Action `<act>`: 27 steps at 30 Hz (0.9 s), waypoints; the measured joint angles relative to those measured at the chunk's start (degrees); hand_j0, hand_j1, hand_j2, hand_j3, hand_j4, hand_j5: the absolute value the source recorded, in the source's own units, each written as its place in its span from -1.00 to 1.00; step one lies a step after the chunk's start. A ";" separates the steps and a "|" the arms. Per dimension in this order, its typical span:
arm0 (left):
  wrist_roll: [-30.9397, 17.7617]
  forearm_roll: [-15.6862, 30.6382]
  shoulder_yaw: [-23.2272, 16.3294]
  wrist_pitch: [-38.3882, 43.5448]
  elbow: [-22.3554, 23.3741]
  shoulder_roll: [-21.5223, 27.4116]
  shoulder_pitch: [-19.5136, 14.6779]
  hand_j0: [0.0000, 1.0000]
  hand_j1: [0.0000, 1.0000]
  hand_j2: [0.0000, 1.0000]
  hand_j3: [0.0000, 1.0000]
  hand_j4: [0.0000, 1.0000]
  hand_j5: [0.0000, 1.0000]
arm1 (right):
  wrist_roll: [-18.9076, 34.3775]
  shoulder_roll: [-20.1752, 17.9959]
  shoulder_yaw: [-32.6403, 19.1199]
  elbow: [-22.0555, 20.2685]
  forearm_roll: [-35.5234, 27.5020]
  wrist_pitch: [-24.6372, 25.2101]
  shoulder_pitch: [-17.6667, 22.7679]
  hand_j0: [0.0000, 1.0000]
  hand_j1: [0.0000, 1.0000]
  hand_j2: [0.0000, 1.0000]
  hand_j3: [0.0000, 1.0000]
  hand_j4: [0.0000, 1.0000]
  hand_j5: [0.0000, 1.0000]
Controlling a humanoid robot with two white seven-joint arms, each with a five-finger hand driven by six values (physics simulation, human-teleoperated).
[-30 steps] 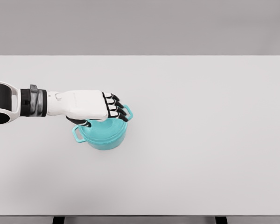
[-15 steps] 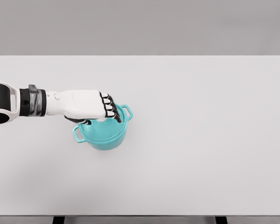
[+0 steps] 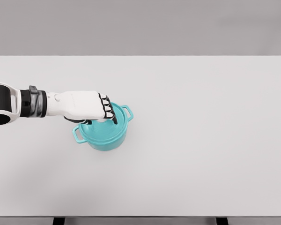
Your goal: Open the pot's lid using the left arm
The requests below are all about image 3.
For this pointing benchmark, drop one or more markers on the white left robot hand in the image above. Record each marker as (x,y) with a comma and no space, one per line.
(84,105)

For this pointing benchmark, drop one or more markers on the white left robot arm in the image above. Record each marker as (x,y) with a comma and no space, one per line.
(25,104)

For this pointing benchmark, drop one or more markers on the teal pot lid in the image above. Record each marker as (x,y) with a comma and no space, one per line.
(105,130)

